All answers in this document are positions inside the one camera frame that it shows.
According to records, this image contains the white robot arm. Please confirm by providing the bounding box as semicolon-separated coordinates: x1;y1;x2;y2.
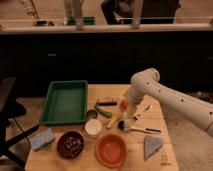
125;68;213;137

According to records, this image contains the red bowl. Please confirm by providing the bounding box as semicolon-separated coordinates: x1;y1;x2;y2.
95;134;127;168

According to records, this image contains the dark bowl with nuts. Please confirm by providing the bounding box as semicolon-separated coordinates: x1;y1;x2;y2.
57;131;84;159

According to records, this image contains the small metal spoon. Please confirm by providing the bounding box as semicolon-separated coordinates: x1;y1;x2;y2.
132;105;152;120

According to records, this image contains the yellow banana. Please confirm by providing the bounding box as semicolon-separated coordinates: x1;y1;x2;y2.
106;114;120;129

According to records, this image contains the black bristle brush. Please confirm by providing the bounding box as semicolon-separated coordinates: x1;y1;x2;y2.
118;121;161;133

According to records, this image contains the green cucumber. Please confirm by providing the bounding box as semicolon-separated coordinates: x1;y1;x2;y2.
94;104;112;118

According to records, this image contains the small metal cup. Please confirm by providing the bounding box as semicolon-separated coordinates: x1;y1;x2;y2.
86;109;98;120

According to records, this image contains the grey folded cloth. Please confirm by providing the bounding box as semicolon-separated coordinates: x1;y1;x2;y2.
144;136;163;160

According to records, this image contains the white round lid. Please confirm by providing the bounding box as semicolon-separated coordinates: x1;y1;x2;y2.
85;119;102;137

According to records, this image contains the green plastic tray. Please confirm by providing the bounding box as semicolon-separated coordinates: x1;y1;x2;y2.
40;80;88;126

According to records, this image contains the blue sponge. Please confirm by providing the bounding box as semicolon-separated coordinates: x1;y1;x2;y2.
30;128;55;151

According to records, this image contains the green box on shelf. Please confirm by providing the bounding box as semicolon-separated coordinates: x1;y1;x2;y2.
66;16;95;25

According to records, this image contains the black chair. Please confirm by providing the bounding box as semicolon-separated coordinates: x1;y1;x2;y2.
0;77;39;168

